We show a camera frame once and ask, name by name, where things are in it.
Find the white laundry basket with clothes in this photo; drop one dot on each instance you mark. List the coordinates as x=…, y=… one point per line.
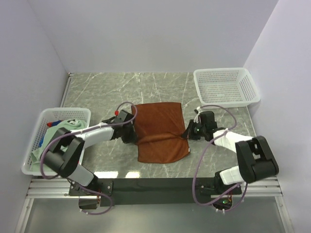
x=50, y=115

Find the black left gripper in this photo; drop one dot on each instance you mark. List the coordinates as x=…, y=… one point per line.
x=132, y=138

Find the rust brown towel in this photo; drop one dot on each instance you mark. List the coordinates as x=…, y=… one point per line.
x=159, y=128

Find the red patterned cloth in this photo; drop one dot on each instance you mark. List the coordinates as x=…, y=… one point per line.
x=54, y=123

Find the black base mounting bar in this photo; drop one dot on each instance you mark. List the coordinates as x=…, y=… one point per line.
x=130, y=191

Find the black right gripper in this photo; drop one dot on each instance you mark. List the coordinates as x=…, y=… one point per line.
x=188, y=134

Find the mint green towel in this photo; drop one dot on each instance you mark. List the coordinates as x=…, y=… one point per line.
x=65, y=127

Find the aluminium front frame rail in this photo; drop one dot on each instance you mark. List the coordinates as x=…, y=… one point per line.
x=62, y=188

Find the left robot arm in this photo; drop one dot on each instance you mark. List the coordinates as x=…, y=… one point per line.
x=63, y=152

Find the white empty basket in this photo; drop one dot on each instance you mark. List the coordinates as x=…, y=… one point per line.
x=226, y=87

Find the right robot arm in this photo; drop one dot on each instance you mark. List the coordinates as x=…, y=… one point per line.
x=254, y=155

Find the aluminium table edge rail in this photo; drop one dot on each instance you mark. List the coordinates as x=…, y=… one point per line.
x=66, y=89

